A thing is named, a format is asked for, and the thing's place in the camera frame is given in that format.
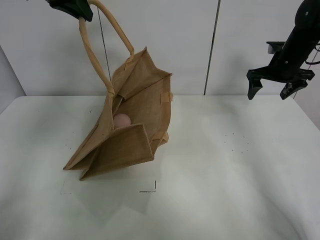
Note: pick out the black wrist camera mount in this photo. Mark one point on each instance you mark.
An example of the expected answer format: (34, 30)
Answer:
(275, 46)

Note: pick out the brown linen tote bag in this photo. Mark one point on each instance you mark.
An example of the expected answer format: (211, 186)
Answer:
(136, 114)

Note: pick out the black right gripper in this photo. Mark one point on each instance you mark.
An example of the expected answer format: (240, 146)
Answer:
(282, 69)

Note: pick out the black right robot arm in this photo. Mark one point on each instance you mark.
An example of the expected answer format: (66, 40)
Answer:
(305, 36)

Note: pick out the pink peach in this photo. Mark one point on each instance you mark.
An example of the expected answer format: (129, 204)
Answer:
(121, 120)

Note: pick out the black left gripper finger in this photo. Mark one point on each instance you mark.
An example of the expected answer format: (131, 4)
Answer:
(75, 8)

